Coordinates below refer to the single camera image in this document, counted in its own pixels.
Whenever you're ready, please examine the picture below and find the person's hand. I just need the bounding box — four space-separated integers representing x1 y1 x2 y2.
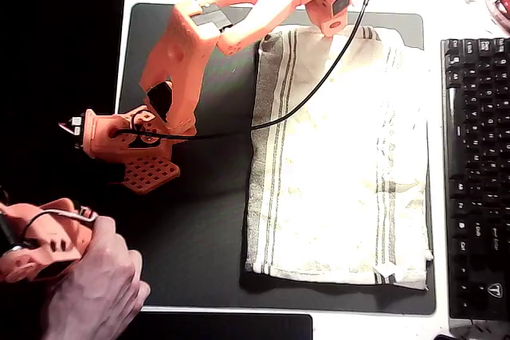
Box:
41 215 152 340

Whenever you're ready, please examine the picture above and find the white grey-striped towel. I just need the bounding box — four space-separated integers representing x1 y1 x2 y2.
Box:
243 25 435 292

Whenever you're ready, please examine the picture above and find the black camera cable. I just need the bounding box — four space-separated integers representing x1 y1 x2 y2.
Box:
115 0 379 141

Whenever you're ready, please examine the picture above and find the black computer keyboard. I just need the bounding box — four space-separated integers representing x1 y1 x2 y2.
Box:
440 37 510 322

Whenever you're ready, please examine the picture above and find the orange leader arm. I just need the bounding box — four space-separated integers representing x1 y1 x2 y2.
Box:
0 196 100 284

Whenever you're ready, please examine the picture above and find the black desk mat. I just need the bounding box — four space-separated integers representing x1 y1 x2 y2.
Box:
115 2 437 316

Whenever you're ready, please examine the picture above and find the black tablet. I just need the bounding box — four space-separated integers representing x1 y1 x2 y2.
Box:
123 311 314 340

